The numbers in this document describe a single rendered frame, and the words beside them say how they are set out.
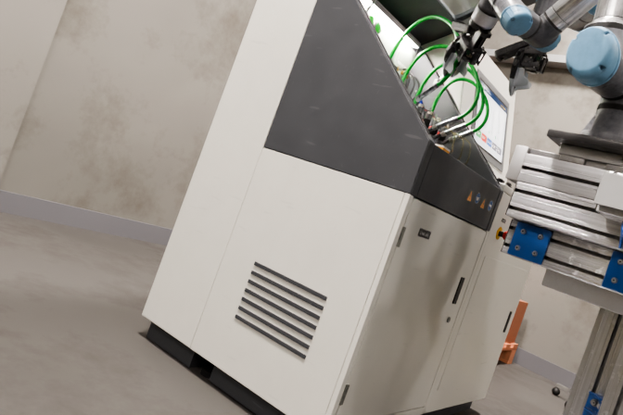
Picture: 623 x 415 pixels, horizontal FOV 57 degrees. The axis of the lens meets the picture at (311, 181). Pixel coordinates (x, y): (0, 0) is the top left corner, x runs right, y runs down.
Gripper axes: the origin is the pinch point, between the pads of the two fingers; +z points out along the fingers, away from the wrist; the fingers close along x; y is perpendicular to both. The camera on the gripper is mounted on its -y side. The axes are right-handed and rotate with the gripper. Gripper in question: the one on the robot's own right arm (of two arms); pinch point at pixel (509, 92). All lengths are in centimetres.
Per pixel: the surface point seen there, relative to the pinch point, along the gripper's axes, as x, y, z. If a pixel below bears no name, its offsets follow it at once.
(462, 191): -2.2, -2.9, 35.6
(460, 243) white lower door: 11, -3, 52
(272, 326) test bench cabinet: -35, -32, 95
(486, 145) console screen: 68, -29, 6
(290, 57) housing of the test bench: -35, -63, 12
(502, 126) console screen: 88, -33, -9
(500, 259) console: 57, -3, 52
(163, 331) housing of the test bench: -32, -78, 117
